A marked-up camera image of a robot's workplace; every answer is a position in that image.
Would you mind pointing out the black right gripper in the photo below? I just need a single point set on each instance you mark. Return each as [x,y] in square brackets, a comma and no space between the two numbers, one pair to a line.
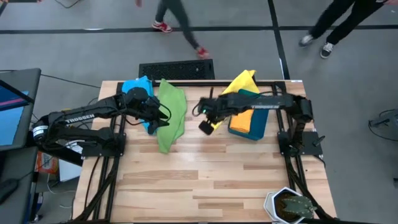
[213,109]

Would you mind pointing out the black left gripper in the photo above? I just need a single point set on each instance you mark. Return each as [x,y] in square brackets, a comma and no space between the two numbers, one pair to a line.
[144,109]

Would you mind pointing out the green microfiber towel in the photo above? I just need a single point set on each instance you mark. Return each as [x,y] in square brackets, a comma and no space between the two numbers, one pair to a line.
[171,102]

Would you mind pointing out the orange microfiber towel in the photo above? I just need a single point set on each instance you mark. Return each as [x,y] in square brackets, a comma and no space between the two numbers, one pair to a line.
[241,121]

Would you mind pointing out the yellow microfiber towel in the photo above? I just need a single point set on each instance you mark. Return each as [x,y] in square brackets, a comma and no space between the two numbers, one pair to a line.
[242,82]

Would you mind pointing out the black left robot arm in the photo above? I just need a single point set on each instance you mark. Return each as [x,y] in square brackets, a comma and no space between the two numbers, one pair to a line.
[81,118]

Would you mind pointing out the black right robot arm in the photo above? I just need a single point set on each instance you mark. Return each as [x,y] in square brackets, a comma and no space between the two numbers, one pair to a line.
[264,102]

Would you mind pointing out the blue microfiber towel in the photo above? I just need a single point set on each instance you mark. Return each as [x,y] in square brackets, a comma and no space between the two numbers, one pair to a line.
[140,82]

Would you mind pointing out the teal plastic bin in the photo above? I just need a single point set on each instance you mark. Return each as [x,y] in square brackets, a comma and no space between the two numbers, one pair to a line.
[259,124]

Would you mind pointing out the black floor vent grille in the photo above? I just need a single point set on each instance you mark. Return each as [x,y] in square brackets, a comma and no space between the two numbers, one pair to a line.
[177,70]

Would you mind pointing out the person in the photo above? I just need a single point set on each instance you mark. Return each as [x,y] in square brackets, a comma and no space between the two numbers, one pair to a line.
[339,21]
[183,18]

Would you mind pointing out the white box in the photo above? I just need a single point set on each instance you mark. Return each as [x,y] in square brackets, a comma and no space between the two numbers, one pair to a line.
[70,171]

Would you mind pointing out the white hexagonal plant pot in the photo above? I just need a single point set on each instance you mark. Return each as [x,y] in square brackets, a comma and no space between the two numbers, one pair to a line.
[269,202]

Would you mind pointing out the orange cardboard box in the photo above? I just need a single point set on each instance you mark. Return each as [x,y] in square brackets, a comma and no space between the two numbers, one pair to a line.
[46,163]

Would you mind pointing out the green cactus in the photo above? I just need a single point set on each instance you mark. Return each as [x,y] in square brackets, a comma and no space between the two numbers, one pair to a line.
[298,207]

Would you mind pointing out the grey monitor with blue screen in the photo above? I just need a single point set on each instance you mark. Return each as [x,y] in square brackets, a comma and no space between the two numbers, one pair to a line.
[28,93]

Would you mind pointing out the grey desk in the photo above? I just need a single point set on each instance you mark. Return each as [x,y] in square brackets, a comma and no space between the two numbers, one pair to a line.
[21,168]

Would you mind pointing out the black aluminium table frame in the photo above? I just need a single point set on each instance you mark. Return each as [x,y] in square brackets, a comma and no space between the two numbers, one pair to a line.
[202,83]

